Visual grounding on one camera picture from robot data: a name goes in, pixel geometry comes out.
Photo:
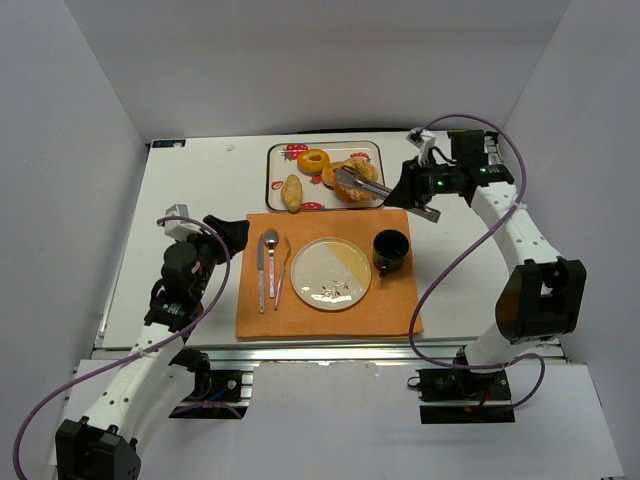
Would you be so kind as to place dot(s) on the aluminium frame rail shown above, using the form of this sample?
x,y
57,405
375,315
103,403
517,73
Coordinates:
x,y
245,355

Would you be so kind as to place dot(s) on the large sugar-crusted bundt bread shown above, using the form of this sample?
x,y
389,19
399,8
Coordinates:
x,y
365,167

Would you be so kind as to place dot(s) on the rose gold fork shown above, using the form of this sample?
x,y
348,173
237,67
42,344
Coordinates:
x,y
282,275

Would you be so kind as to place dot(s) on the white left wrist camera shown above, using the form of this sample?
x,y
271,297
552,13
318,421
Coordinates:
x,y
175,226

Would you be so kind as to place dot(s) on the black table corner label left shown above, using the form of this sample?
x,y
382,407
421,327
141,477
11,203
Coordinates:
x,y
168,143

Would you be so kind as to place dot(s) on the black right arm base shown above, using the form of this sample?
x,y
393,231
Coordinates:
x,y
461,396

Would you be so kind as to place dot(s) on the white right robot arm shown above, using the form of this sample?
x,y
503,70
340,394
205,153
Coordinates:
x,y
543,294

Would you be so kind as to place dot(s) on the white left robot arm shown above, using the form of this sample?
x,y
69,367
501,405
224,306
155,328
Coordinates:
x,y
108,440

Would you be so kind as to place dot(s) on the knife with pink handle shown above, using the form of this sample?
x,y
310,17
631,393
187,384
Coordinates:
x,y
261,273

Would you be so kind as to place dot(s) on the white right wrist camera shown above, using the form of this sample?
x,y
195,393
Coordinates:
x,y
424,141

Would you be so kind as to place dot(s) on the round cream ceramic plate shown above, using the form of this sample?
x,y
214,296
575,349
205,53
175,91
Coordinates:
x,y
331,274

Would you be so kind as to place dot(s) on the strawberry pattern rectangular tray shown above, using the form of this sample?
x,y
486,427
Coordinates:
x,y
282,162

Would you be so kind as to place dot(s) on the pale ring donut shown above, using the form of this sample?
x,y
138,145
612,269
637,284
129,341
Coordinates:
x,y
329,172

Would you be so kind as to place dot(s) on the metal kitchen tongs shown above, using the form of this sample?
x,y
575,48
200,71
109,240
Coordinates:
x,y
349,178

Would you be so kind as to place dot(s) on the spoon with pink handle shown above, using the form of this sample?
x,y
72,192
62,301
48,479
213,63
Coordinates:
x,y
271,239

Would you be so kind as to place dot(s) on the dark green mug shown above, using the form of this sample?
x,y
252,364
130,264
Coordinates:
x,y
390,251

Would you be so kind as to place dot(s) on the orange cloth placemat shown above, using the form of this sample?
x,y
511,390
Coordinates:
x,y
386,309

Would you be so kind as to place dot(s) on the oblong baked bread roll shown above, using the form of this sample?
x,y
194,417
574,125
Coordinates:
x,y
292,193

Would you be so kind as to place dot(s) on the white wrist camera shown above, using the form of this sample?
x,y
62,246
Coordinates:
x,y
424,141
175,226

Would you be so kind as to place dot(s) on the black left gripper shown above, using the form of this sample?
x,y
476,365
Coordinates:
x,y
215,240

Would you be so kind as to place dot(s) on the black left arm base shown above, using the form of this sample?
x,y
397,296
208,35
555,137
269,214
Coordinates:
x,y
217,393

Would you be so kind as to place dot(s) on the orange glazed ring donut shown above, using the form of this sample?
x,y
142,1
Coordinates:
x,y
312,161

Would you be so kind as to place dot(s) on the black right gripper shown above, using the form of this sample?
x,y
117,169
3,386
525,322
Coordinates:
x,y
413,182

